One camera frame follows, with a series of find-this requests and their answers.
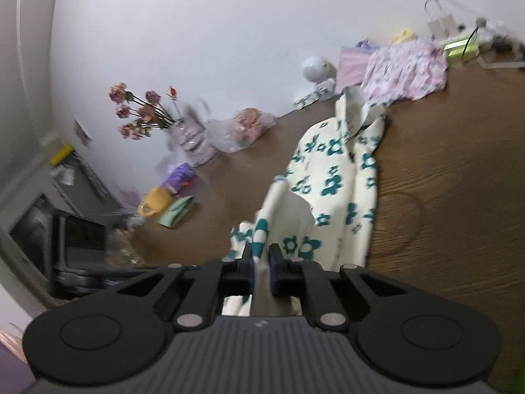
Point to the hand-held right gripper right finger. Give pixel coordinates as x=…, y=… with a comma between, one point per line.
x=275, y=273

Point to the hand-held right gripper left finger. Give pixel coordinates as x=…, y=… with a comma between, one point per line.
x=247, y=273

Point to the white teal floral pants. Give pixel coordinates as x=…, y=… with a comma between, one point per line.
x=328, y=164

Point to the pink floral garment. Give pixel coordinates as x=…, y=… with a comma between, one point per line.
x=404, y=67

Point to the pale green sleeve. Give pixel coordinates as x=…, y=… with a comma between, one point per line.
x=176, y=212

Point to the yellow cup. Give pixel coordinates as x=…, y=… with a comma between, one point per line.
x=154, y=203

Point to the purple toy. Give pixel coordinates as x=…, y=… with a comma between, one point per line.
x=178, y=174

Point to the clear plastic wrapper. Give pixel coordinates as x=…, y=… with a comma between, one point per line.
x=123, y=246

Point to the clear plastic bag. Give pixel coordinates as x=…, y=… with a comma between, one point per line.
x=242, y=129

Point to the black case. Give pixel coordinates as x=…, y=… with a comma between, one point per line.
x=82, y=238

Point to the small white toy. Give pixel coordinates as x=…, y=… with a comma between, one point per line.
x=309, y=98

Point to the pink flower bouquet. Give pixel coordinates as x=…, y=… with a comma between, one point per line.
x=143, y=111

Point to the grey cabinet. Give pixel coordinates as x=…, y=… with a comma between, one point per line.
x=78, y=176

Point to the white round robot toy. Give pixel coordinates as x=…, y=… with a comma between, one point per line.
x=313, y=67

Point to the folded pink cloth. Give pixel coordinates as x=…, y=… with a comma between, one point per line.
x=350, y=67

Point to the yellow packet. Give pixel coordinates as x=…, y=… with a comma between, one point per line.
x=61, y=154

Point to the purple folded cloth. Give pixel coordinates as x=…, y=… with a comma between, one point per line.
x=366, y=44

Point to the yellow layered block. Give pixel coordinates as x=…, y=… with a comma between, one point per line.
x=404, y=37

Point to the green box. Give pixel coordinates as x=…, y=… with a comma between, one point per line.
x=459, y=47

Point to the white charger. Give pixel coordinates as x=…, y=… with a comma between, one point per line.
x=449, y=24
x=435, y=26

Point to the wall paper note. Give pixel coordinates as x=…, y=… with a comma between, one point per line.
x=82, y=131

